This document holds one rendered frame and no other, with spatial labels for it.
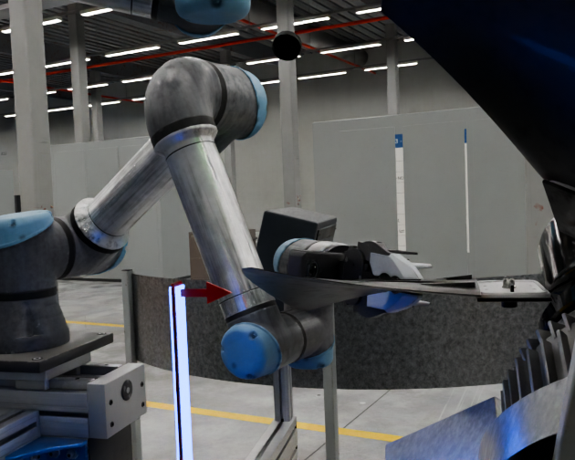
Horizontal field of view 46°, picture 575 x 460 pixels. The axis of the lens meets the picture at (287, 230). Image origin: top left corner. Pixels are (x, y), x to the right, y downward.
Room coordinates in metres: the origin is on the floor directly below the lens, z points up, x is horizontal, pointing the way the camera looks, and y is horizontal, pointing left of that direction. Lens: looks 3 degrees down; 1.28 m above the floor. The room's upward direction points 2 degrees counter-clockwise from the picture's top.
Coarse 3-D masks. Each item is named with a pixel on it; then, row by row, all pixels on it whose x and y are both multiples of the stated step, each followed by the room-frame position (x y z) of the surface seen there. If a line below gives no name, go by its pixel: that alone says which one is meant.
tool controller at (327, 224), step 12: (264, 216) 1.30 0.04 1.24; (276, 216) 1.30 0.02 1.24; (288, 216) 1.29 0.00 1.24; (300, 216) 1.32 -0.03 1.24; (312, 216) 1.39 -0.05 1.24; (324, 216) 1.46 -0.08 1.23; (264, 228) 1.30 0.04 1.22; (276, 228) 1.30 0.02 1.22; (288, 228) 1.29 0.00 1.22; (300, 228) 1.29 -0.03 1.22; (312, 228) 1.28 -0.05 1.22; (324, 228) 1.35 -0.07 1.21; (336, 228) 1.51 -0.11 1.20; (264, 240) 1.30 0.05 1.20; (276, 240) 1.30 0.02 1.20; (324, 240) 1.37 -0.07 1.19; (264, 252) 1.30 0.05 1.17; (264, 264) 1.30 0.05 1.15; (276, 300) 1.30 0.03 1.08
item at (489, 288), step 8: (480, 280) 0.70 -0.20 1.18; (488, 280) 0.70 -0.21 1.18; (496, 280) 0.70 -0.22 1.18; (520, 280) 0.70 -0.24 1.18; (528, 280) 0.69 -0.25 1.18; (480, 288) 0.66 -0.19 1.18; (488, 288) 0.66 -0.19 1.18; (496, 288) 0.65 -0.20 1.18; (504, 288) 0.65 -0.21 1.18; (520, 288) 0.65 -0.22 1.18; (528, 288) 0.65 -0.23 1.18; (536, 288) 0.64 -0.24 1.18; (544, 288) 0.63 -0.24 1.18; (488, 296) 0.62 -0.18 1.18; (496, 296) 0.62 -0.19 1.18; (504, 296) 0.62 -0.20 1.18; (512, 296) 0.62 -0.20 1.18; (520, 296) 0.61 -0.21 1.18; (528, 296) 0.61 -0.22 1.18; (536, 296) 0.61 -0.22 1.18; (544, 296) 0.61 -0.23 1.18
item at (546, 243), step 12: (552, 228) 0.67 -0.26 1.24; (540, 240) 0.69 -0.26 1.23; (552, 240) 0.66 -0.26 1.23; (564, 240) 0.64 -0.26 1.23; (540, 252) 0.69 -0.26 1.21; (552, 252) 0.65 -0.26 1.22; (564, 252) 0.63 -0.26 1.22; (552, 264) 0.65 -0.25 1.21; (564, 264) 0.63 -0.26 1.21; (552, 276) 0.64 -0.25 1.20; (564, 276) 0.62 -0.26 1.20; (552, 288) 0.64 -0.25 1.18; (564, 288) 0.63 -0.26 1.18; (552, 300) 0.60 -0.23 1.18; (564, 300) 0.58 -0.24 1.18; (552, 312) 0.59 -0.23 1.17; (564, 312) 0.58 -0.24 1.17; (540, 324) 0.61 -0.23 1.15
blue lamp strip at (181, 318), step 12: (180, 288) 0.73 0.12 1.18; (180, 300) 0.73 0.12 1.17; (180, 312) 0.73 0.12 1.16; (180, 324) 0.73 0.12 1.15; (180, 336) 0.73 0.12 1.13; (180, 348) 0.72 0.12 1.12; (180, 360) 0.72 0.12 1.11; (180, 372) 0.72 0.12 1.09; (180, 384) 0.72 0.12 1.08; (192, 456) 0.74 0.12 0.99
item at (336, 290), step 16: (256, 272) 0.63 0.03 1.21; (272, 272) 0.62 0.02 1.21; (272, 288) 0.73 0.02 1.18; (288, 288) 0.73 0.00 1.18; (304, 288) 0.73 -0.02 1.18; (320, 288) 0.72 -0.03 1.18; (336, 288) 0.72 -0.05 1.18; (352, 288) 0.72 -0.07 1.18; (368, 288) 0.73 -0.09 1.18; (384, 288) 0.62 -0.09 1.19; (400, 288) 0.62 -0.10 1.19; (416, 288) 0.62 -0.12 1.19; (432, 288) 0.62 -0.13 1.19; (448, 288) 0.63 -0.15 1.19; (464, 288) 0.63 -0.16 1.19; (288, 304) 0.80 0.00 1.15; (304, 304) 0.80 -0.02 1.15; (320, 304) 0.81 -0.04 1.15
